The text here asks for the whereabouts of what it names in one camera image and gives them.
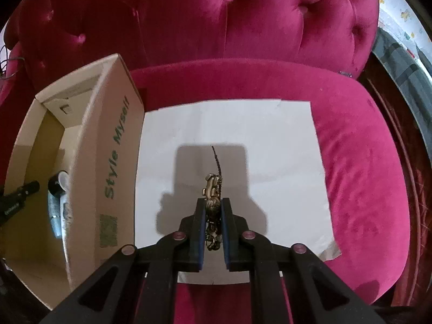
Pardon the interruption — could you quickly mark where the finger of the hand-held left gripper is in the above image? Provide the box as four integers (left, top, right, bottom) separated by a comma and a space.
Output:
0, 180, 41, 227

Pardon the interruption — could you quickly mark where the white paper sheet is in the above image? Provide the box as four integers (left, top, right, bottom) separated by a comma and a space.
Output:
135, 99, 342, 285

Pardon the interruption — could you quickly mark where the brass keychain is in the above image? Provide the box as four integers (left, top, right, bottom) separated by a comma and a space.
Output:
202, 146, 224, 251

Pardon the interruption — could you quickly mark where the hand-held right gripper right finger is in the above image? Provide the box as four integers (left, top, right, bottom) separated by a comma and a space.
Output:
221, 198, 387, 324

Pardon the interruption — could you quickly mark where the light blue tube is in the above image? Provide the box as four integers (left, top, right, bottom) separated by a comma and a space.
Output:
49, 171, 71, 240

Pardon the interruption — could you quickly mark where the red velvet tufted sofa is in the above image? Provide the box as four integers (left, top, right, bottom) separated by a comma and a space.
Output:
0, 0, 426, 324

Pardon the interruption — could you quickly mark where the grey plaid cloth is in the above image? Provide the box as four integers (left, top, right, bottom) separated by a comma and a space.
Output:
371, 27, 432, 163

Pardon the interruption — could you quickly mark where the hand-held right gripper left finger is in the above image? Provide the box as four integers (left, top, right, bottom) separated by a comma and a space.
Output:
40, 198, 206, 324

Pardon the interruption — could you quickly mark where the cardboard box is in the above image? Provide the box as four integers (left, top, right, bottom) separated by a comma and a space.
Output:
5, 53, 146, 311

